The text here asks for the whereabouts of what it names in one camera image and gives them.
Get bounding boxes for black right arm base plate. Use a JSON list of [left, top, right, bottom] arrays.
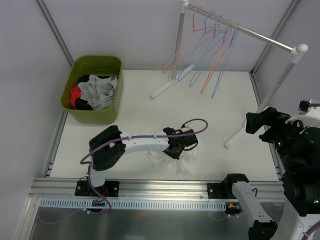
[[206, 182, 236, 199]]

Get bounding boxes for red tank top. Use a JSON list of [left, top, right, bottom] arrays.
[[69, 85, 81, 110]]

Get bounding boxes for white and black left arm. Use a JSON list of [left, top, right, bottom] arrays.
[[86, 125, 199, 196]]

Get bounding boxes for light blue wire hanger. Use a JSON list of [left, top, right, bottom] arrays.
[[177, 11, 221, 82]]

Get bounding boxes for olive green plastic basket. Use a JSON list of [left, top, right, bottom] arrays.
[[60, 55, 124, 124]]

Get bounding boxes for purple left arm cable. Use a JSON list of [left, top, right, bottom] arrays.
[[79, 118, 210, 214]]

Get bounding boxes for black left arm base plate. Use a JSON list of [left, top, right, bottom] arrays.
[[74, 179, 120, 198]]

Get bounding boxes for white garment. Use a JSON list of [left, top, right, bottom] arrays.
[[147, 139, 204, 180]]

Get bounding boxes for white slotted cable duct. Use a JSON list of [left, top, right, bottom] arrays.
[[39, 198, 227, 212]]

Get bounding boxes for grey tank top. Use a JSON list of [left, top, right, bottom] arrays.
[[77, 74, 118, 111]]

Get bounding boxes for black tank top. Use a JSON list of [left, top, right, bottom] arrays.
[[74, 73, 111, 111]]

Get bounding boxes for silver and white clothes rack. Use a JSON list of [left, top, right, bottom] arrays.
[[149, 0, 309, 150]]

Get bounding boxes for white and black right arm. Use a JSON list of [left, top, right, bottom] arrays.
[[222, 107, 320, 240]]

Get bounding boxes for aluminium frame rail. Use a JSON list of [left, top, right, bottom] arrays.
[[28, 177, 285, 202]]

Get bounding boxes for pink wire hanger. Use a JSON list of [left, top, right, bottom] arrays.
[[200, 19, 233, 94], [162, 2, 214, 74]]

